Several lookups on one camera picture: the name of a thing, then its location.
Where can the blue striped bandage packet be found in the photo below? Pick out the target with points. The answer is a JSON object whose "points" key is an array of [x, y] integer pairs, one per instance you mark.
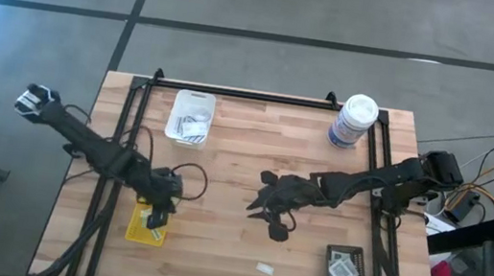
{"points": [[198, 140], [195, 119], [179, 124]]}

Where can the small white packet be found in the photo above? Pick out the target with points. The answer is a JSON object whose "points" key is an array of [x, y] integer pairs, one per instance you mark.
{"points": [[265, 269]]}

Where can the white disinfectant wipes canister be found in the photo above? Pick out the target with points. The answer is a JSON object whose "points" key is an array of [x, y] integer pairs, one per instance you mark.
{"points": [[353, 119]]}

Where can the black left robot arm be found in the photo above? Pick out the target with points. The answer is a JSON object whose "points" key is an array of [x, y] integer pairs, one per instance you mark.
{"points": [[82, 139]]}

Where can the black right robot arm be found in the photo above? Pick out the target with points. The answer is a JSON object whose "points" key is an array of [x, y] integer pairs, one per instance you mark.
{"points": [[391, 182]]}

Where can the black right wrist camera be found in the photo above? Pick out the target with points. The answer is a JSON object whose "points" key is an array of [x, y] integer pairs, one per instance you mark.
{"points": [[269, 178]]}

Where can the yellow plastic basket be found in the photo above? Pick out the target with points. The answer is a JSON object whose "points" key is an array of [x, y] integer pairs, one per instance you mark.
{"points": [[134, 233]]}

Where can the white plastic bin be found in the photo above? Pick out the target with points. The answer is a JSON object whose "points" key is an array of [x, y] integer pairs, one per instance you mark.
{"points": [[184, 100]]}

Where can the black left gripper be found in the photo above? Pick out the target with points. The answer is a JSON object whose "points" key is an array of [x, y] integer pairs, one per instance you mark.
{"points": [[161, 198]]}

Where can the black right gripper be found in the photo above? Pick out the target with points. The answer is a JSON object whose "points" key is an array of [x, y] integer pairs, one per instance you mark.
{"points": [[297, 196]]}

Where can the black plastic basket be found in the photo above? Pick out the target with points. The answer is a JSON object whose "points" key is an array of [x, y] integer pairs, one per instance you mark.
{"points": [[364, 270]]}

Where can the long white bandage packet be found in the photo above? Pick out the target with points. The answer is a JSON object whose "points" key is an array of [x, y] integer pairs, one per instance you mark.
{"points": [[146, 218]]}

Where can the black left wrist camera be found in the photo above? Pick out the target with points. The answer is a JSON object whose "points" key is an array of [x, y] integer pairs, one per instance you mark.
{"points": [[173, 180]]}

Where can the green striped white packet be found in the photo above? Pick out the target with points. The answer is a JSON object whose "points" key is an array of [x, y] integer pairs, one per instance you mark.
{"points": [[157, 235]]}

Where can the white box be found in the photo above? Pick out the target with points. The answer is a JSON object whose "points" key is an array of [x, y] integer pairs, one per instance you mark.
{"points": [[438, 225]]}

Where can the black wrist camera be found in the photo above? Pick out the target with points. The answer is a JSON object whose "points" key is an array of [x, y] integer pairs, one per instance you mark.
{"points": [[269, 178], [173, 180]]}

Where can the red object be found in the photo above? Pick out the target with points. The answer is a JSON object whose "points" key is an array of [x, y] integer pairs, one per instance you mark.
{"points": [[443, 274]]}

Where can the black power adapter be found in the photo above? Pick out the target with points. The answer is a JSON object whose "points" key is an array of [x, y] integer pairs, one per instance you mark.
{"points": [[460, 209]]}

